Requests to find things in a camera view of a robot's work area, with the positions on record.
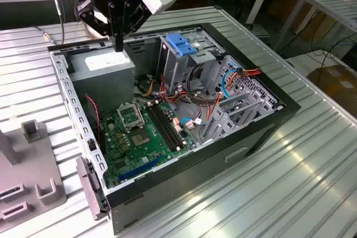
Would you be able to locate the CPU socket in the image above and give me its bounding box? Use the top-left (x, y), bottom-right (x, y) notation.
top-left (130, 128), bottom-right (153, 148)

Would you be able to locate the blue disk data wire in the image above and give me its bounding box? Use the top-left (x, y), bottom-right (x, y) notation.
top-left (221, 70), bottom-right (239, 100)

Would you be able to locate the grey power supply box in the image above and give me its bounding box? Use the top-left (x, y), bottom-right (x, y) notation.
top-left (68, 47), bottom-right (136, 113)

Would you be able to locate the black round cable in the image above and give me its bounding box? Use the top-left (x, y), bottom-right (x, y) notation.
top-left (187, 64), bottom-right (215, 105)

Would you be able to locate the orange red disk power wire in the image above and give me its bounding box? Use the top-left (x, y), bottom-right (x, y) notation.
top-left (208, 66), bottom-right (263, 123)

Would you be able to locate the silver perforated disk bay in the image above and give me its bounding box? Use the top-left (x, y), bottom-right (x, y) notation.
top-left (200, 55), bottom-right (282, 144)

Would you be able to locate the blue expansion slot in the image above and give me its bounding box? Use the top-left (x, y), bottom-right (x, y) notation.
top-left (118, 156), bottom-right (164, 182)

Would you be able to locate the silver drive cage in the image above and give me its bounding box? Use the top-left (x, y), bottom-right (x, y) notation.
top-left (156, 33), bottom-right (225, 95)

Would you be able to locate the grey parts rack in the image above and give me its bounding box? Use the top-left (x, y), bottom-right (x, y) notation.
top-left (0, 119), bottom-right (67, 222)

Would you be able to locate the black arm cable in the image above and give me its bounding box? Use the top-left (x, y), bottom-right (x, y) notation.
top-left (33, 0), bottom-right (83, 45)

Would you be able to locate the blue plastic cage latch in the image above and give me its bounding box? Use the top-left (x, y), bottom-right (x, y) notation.
top-left (165, 33), bottom-right (198, 57)

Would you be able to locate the grey case side latch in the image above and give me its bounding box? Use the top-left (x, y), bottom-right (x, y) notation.
top-left (75, 156), bottom-right (108, 221)

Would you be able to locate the metal socket cover frame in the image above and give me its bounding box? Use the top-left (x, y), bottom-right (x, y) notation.
top-left (116, 103), bottom-right (145, 132)

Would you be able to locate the green motherboard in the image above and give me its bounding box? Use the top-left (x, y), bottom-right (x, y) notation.
top-left (99, 101), bottom-right (196, 188)

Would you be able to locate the black RAM slot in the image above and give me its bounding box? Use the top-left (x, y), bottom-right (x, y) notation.
top-left (159, 102), bottom-right (188, 145)
top-left (147, 104), bottom-right (177, 152)
top-left (151, 104), bottom-right (181, 150)
top-left (155, 103), bottom-right (184, 148)

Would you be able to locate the black open PC case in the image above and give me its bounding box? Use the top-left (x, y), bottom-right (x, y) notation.
top-left (47, 22), bottom-right (302, 236)

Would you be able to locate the white power supply label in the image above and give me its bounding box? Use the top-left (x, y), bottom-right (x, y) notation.
top-left (85, 52), bottom-right (131, 70)

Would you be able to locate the metal slat side table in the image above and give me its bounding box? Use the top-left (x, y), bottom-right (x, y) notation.
top-left (274, 0), bottom-right (357, 52)

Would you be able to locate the red orange wire bundle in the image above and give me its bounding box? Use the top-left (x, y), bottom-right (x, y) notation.
top-left (160, 74), bottom-right (193, 105)

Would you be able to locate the red black twisted wire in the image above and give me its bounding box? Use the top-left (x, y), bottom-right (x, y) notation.
top-left (85, 95), bottom-right (103, 141)

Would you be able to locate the brown cardboard box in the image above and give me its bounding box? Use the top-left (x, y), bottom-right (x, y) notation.
top-left (306, 64), bottom-right (357, 116)

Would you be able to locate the short blue data cable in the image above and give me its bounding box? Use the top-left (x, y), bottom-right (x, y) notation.
top-left (180, 117), bottom-right (203, 130)

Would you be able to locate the yellow wire bundle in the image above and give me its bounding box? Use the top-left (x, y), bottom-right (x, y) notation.
top-left (139, 79), bottom-right (157, 96)

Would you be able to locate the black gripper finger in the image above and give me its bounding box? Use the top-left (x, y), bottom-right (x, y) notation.
top-left (74, 0), bottom-right (120, 52)
top-left (119, 0), bottom-right (153, 52)

